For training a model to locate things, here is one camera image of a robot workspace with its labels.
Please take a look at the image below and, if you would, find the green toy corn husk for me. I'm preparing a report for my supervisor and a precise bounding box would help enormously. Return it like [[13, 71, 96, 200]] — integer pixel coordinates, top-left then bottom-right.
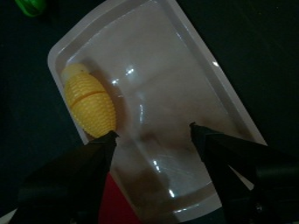
[[13, 0, 48, 18]]

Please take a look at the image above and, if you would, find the white rectangular plastic plate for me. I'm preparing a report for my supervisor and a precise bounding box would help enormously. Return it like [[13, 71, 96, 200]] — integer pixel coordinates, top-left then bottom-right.
[[47, 0, 268, 224]]

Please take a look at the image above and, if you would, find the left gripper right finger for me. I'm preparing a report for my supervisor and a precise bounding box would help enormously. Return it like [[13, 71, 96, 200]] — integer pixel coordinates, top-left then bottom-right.
[[188, 122, 299, 224]]

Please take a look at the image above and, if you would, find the yellow toy corn cob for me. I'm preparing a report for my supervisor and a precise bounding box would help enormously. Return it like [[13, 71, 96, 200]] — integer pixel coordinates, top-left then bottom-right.
[[60, 62, 117, 139]]

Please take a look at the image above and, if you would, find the red plastic piece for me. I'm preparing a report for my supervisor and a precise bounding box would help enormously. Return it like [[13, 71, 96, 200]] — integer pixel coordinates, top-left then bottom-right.
[[97, 171, 143, 224]]

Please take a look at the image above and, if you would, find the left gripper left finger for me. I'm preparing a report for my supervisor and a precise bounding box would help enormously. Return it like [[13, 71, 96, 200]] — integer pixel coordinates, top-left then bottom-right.
[[8, 129, 120, 224]]

